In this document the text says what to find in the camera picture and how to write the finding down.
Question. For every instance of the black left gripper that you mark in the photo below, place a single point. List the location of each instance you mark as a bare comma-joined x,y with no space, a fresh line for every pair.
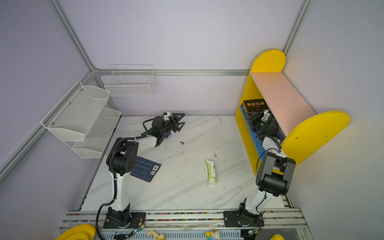
175,122

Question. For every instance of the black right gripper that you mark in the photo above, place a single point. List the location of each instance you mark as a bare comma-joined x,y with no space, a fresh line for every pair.
255,114

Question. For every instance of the black deer cover book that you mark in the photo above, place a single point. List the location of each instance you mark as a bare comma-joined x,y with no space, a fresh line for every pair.
255,105

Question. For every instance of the yellow cartoon cover book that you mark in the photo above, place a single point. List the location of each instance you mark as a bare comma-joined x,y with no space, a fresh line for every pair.
243,112

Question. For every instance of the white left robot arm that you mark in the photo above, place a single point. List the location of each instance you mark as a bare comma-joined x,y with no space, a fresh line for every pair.
123,157

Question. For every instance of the blue file near left arm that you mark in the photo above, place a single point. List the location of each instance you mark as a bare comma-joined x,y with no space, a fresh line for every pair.
145,169

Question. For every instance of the yellow pink blue bookshelf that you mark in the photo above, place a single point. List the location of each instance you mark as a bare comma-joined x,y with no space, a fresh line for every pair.
305,131

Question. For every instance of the white green carton box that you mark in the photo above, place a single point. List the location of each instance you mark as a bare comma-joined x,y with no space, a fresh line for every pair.
211,176

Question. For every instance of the white mesh two-tier rack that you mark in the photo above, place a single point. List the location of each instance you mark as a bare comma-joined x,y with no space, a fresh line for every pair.
83,121

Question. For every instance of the yellow object bottom right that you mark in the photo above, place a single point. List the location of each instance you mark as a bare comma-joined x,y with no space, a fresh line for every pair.
277,237

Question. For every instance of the yellow object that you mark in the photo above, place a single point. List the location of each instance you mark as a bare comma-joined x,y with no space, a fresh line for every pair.
81,232
277,237

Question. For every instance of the beige toy figure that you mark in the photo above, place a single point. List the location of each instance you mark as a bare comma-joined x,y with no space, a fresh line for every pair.
155,235

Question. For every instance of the small colourful toy figure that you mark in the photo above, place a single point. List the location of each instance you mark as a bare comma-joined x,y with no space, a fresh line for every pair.
213,235

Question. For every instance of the yellow object bottom left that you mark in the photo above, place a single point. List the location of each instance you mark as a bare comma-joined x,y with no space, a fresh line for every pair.
81,232

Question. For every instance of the white wire wall basket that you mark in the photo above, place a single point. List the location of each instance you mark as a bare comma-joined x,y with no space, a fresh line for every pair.
131,81

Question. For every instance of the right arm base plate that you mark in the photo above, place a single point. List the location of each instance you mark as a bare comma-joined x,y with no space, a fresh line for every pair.
245,219

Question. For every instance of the aluminium front rail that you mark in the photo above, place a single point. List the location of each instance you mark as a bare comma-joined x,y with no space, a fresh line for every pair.
195,224

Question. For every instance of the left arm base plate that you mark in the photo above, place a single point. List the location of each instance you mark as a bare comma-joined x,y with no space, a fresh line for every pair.
130,221

